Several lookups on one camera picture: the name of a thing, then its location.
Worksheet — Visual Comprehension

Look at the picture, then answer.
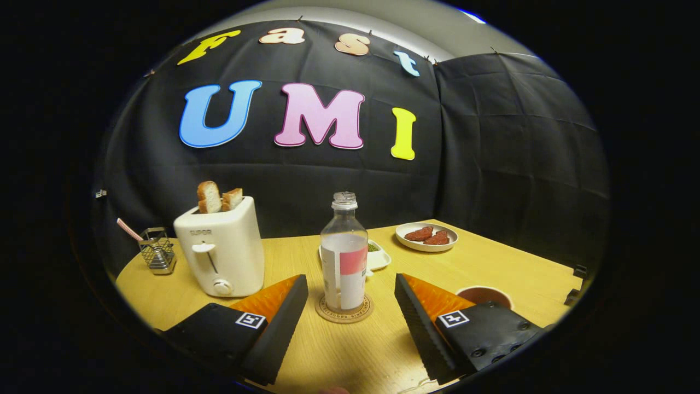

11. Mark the round cork coaster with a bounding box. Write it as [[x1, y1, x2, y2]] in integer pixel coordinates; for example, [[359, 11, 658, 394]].
[[315, 293, 375, 325]]

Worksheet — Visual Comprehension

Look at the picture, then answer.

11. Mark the black backdrop cloth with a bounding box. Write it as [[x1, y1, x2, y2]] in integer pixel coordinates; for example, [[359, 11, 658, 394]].
[[93, 19, 610, 274]]

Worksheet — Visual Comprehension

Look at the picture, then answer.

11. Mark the pink utensil handle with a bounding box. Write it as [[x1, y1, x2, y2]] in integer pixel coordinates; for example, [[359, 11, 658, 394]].
[[116, 218, 144, 243]]

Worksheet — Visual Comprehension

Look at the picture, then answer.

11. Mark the wire mesh holder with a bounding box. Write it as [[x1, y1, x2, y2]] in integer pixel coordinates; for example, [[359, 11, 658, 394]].
[[138, 227, 177, 275]]

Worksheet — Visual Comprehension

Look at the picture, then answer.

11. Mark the white divided condiment dish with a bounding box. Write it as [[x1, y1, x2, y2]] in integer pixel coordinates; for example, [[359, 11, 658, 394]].
[[319, 239, 392, 273]]

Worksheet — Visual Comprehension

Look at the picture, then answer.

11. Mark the white toaster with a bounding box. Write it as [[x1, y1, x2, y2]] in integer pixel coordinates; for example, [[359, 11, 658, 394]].
[[173, 196, 265, 298]]

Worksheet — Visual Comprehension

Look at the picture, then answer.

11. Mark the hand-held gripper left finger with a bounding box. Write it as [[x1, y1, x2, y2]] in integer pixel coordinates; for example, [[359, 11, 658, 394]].
[[161, 274, 310, 386]]

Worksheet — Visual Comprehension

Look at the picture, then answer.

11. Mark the beige cup with wooden handle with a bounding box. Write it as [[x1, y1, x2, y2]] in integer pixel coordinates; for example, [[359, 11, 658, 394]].
[[456, 285, 514, 310]]

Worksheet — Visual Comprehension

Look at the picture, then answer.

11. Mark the clear juice bottle red label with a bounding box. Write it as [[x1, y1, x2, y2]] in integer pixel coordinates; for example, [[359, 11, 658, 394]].
[[320, 192, 369, 312]]

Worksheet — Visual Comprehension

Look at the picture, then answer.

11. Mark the wooden table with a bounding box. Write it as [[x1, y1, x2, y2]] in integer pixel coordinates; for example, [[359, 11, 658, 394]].
[[115, 219, 585, 394]]

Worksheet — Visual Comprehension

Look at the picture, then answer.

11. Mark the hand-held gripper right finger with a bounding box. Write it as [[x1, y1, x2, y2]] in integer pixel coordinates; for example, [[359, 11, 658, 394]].
[[394, 273, 547, 385]]

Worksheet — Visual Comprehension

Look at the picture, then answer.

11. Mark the white round plate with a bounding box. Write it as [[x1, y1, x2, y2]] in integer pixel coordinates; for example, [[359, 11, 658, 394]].
[[395, 222, 459, 253]]

